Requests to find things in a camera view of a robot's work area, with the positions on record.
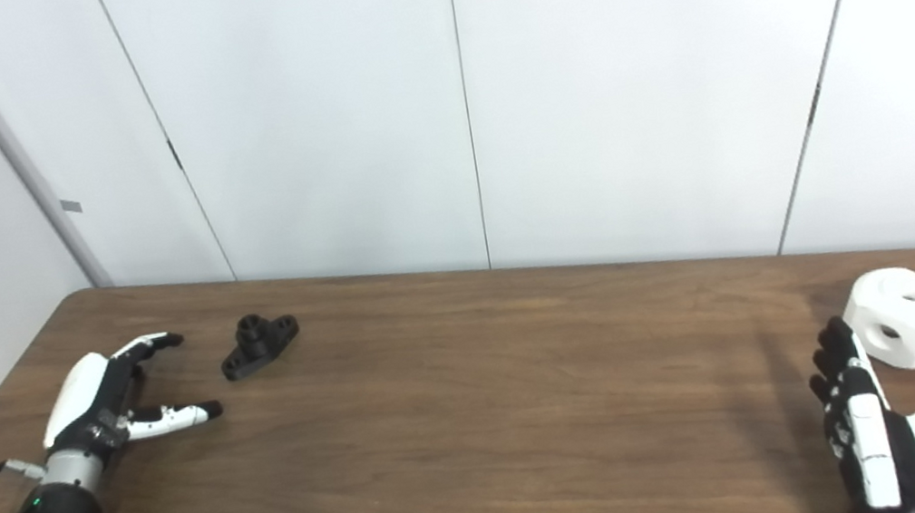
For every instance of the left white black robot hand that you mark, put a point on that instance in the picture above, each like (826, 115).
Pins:
(79, 390)

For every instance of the black plastic holder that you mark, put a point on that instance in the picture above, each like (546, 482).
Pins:
(256, 348)

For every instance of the small grey wall tag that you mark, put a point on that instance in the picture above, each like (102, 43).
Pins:
(71, 206)

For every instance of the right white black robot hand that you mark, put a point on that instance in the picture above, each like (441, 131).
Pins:
(872, 439)

